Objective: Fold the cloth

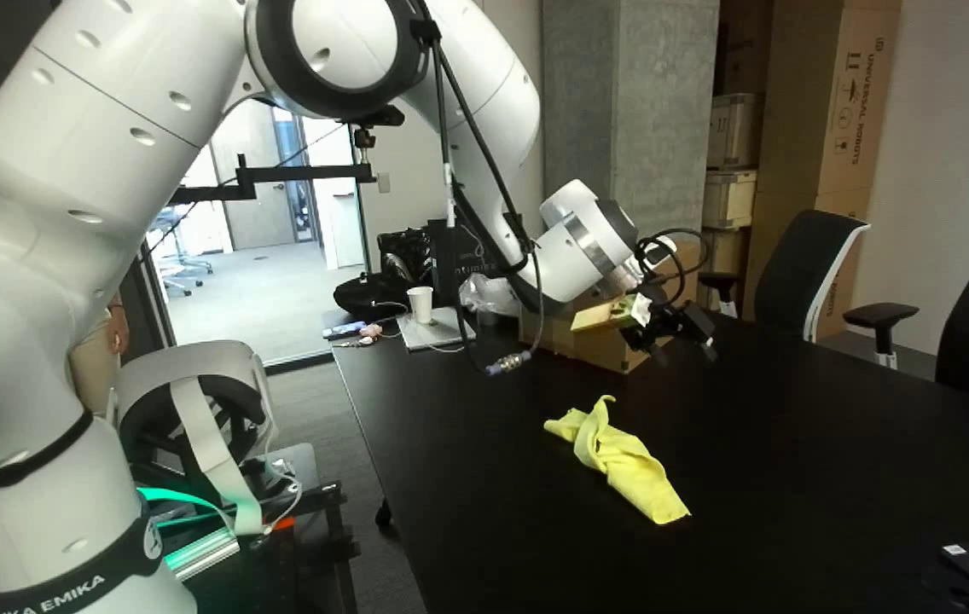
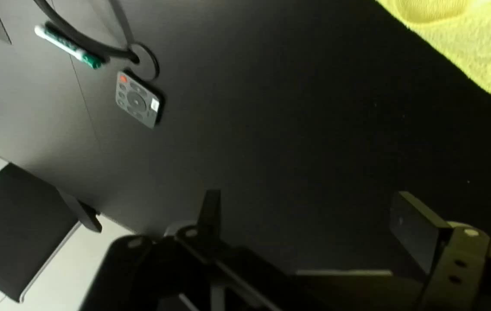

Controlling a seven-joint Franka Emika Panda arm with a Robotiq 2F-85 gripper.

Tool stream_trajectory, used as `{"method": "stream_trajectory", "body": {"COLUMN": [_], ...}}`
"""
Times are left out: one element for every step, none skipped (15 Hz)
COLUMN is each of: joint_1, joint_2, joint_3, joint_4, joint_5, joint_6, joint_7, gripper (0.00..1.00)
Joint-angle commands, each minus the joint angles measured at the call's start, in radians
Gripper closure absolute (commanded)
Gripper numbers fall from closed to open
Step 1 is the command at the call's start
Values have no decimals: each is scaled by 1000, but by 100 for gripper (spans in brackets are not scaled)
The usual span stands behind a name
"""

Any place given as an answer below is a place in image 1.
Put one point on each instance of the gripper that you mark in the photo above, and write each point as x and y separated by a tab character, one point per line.
653	322

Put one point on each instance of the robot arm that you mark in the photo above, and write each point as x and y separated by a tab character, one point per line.
101	128

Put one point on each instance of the yellow cloth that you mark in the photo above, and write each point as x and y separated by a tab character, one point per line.
621	460

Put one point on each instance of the small cardboard box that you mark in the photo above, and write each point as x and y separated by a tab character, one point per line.
591	345

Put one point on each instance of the black and white office chair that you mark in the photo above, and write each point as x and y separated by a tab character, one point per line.
800	273

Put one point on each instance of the stack of boxes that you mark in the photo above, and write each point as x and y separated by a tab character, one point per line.
732	162

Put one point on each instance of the clear plastic bag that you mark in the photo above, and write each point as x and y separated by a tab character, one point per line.
489	296

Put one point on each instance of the black paper bag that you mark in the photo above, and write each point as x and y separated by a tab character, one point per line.
463	256

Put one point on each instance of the silver laptop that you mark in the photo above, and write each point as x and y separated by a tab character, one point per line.
433	333

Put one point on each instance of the tall cardboard box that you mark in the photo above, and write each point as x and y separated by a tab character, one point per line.
826	128

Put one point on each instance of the white paper cup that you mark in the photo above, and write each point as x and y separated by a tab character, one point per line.
420	304

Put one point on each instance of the dark blue small device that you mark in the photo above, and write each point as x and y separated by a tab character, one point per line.
343	329

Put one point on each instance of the white headset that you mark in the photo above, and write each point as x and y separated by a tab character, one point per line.
203	409

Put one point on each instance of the grey office chair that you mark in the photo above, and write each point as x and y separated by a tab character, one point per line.
182	256

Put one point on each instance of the wall switch plate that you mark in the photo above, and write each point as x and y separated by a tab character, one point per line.
384	182

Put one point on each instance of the camera on mount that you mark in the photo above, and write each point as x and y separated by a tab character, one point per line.
297	175

